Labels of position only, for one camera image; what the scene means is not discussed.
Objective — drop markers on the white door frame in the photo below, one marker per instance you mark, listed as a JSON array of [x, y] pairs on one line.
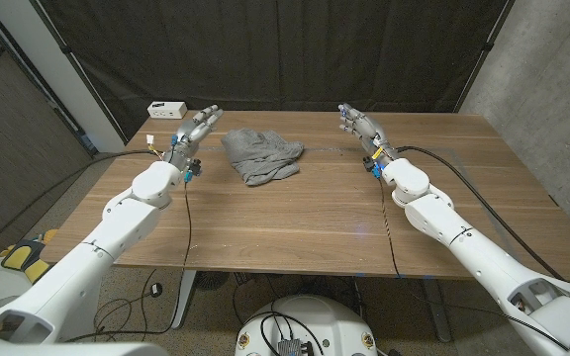
[[65, 84]]

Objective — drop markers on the white table leg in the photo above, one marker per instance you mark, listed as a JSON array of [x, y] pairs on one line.
[[184, 301]]

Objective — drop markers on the yellow and black pad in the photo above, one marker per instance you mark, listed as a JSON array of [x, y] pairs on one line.
[[23, 257]]

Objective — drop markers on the grey cotton shorts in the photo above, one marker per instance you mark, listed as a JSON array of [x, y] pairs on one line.
[[262, 155]]

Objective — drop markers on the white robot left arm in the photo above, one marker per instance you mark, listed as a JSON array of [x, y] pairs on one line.
[[92, 257]]

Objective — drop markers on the dark table leg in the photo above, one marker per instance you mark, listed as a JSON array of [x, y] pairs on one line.
[[436, 311]]

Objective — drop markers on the brown wooden door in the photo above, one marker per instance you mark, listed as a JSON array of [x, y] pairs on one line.
[[8, 148]]

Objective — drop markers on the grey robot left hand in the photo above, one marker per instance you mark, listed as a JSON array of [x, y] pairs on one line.
[[191, 136]]

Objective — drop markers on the black backdrop curtain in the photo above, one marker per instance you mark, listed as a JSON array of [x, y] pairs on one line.
[[265, 49]]

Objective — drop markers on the black backdrop stand pole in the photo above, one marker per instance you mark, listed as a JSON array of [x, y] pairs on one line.
[[69, 57], [485, 47]]

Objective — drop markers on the white power strip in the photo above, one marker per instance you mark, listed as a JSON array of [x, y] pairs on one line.
[[167, 110]]

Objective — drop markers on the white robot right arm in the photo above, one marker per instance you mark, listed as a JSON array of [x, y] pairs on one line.
[[488, 257]]

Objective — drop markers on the white floor platform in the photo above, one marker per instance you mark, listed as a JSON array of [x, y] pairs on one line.
[[13, 284]]

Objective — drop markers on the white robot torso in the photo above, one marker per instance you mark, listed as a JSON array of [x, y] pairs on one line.
[[324, 311]]

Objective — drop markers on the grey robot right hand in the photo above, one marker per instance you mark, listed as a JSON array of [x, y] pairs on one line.
[[366, 128]]

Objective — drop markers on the black round fan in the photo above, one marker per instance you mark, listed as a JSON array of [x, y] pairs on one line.
[[211, 279]]

